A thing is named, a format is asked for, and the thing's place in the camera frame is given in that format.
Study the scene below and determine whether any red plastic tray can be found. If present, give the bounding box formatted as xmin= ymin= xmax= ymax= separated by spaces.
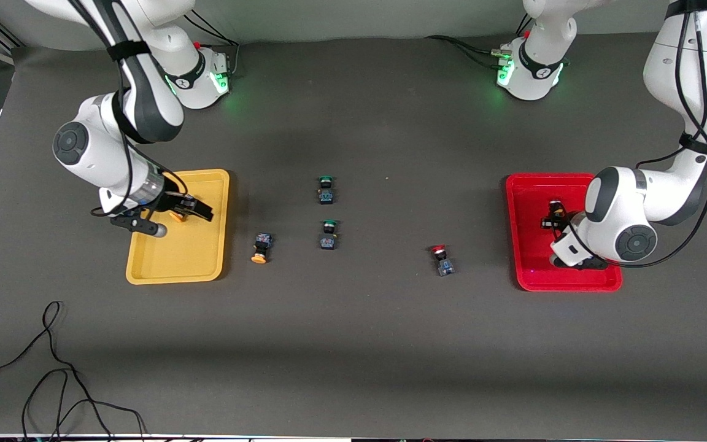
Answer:
xmin=506 ymin=173 xmax=624 ymax=293

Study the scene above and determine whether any yellow plastic tray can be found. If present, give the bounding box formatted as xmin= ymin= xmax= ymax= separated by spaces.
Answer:
xmin=125 ymin=169 xmax=231 ymax=285

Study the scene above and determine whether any black right arm base cable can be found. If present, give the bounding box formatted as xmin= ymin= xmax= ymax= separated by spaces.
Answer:
xmin=183 ymin=11 xmax=242 ymax=79

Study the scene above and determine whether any black arm base cable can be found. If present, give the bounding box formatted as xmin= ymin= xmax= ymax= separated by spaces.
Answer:
xmin=425 ymin=34 xmax=514 ymax=69
xmin=183 ymin=11 xmax=242 ymax=79

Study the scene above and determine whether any black left arm base cable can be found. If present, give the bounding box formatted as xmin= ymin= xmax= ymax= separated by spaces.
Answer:
xmin=425 ymin=34 xmax=514 ymax=69

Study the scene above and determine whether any thin black loose cable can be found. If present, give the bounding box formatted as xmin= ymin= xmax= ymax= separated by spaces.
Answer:
xmin=0 ymin=300 xmax=147 ymax=442

